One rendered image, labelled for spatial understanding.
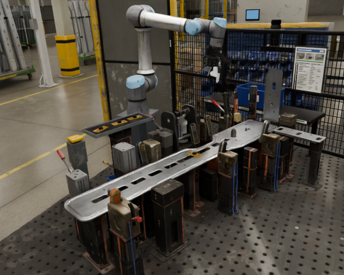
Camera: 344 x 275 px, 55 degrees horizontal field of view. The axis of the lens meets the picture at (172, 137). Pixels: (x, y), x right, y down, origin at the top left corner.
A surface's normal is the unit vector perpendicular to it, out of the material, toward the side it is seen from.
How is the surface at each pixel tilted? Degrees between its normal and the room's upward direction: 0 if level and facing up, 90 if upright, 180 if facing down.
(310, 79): 90
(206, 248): 0
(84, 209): 0
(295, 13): 90
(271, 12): 90
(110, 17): 90
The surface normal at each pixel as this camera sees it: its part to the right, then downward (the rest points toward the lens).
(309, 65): -0.73, 0.29
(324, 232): -0.04, -0.93
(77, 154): 0.69, 0.25
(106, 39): -0.47, 0.36
